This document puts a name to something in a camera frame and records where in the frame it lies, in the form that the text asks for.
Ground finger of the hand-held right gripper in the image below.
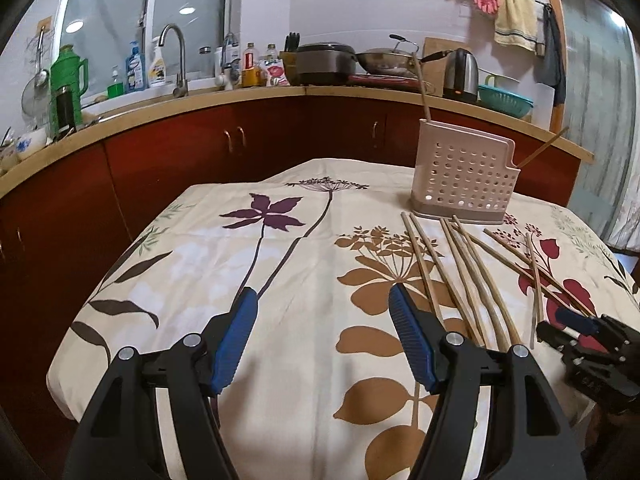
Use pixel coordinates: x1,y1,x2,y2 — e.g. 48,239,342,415
554,308,608,337
536,322,587,357

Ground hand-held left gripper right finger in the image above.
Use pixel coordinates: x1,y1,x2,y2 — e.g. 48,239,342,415
388,284,586,480

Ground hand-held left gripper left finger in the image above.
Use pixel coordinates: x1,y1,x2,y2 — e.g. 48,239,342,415
62,286,259,480

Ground pile of wooden chopsticks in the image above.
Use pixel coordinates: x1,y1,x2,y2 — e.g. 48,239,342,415
400,212,596,352

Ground pink perforated utensil holder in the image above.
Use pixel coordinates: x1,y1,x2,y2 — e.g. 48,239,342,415
410,119,522,226

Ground long wooden chopstick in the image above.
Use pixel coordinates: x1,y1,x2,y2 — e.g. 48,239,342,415
516,126,571,168
412,56,432,123

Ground floral printed tablecloth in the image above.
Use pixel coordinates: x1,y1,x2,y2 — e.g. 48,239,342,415
46,158,640,480

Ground pale curtain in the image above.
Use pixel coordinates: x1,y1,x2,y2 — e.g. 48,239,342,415
600,125,640,253

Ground red kitchen cabinets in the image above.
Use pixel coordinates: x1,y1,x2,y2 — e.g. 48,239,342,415
0,95,583,411

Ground teal colander basket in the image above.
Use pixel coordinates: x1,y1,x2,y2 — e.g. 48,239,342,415
477,84,535,117

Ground frosted glass door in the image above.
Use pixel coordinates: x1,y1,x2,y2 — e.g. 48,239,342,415
555,0,640,253

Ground red induction cooktop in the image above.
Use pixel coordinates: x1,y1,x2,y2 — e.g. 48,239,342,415
347,74,426,92

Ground grey cloth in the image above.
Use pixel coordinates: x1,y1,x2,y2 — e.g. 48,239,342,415
534,4,567,107

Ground wooden cutting board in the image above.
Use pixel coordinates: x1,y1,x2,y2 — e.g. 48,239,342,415
422,37,455,98

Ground white sink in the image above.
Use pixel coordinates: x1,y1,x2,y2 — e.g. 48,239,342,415
80,87,221,112

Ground steel electric kettle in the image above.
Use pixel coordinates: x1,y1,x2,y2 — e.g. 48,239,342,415
442,47,480,103

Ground yellow oil bottle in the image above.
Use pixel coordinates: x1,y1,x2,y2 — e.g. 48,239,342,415
241,42,261,87

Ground pink packet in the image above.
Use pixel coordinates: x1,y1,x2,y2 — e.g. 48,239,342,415
260,58,290,87

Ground steel kitchen faucet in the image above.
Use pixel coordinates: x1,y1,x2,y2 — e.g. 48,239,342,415
159,23,190,98

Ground steel wok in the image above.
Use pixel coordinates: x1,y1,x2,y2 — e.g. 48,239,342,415
356,34,453,76

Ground wooden knife block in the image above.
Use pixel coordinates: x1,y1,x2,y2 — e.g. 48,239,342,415
278,51,299,84

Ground white bowl blue pattern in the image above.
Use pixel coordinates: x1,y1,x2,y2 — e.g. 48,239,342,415
10,127,48,161

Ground dark rice cooker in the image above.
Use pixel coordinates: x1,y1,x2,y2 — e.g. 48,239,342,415
295,42,359,86

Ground white spray bottle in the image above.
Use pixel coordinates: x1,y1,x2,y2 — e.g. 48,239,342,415
147,36,168,88

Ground black bottle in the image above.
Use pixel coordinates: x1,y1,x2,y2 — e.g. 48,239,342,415
55,86,76,137

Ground blue detergent bottle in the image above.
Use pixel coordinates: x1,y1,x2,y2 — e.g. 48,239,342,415
125,41,147,92

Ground yellow towel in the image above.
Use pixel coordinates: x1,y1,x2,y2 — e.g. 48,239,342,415
494,0,539,53

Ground green thermos jug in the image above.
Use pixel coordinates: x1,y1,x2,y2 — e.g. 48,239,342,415
49,45,90,133

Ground hanging metal strainer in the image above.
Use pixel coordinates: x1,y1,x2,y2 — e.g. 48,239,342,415
21,27,52,117

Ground glass window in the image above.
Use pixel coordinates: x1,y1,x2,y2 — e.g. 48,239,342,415
55,0,236,96

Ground white wall tap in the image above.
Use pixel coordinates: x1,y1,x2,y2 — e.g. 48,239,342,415
215,32,242,92

